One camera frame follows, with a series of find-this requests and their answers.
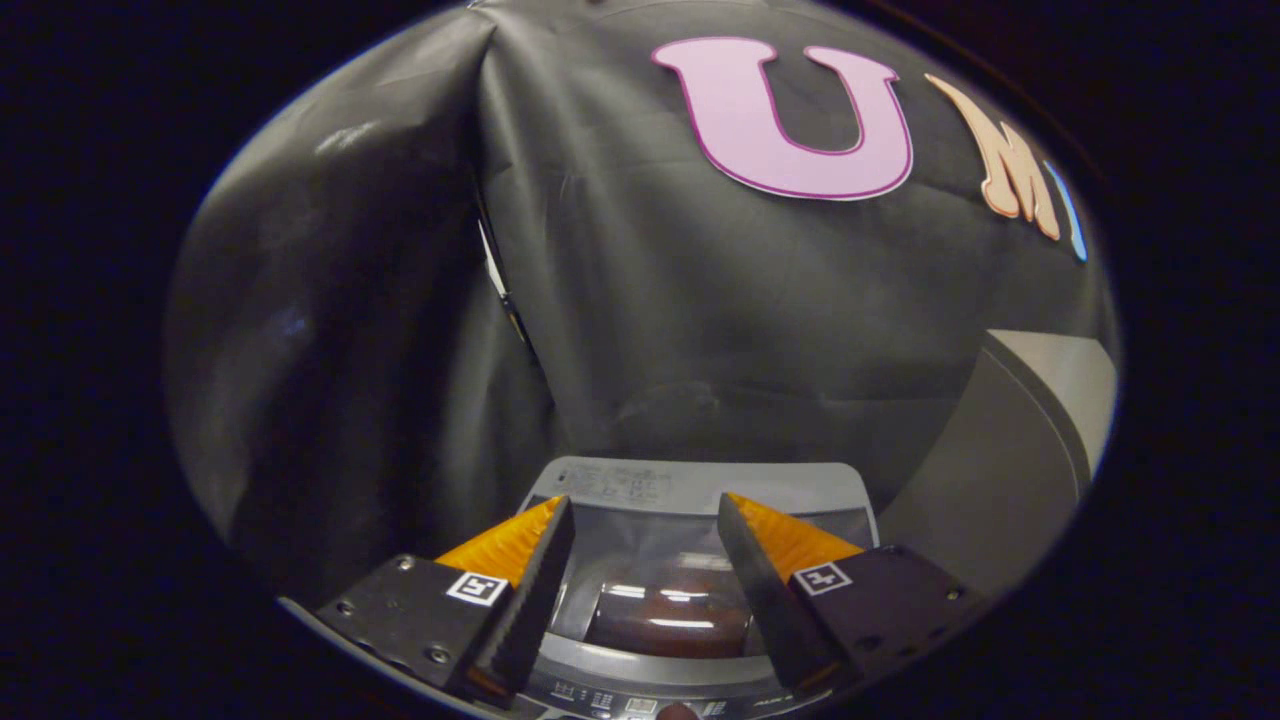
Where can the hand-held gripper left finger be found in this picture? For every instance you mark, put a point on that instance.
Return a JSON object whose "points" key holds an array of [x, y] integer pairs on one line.
{"points": [[535, 600]]}

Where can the cream cabinet with dark frame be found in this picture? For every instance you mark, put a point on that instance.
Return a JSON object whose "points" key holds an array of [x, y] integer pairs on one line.
{"points": [[1000, 450]]}

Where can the grey washing machine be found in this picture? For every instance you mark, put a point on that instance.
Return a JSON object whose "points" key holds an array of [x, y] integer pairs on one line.
{"points": [[650, 480]]}

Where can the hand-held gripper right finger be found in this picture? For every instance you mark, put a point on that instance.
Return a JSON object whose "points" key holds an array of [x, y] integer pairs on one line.
{"points": [[760, 590]]}

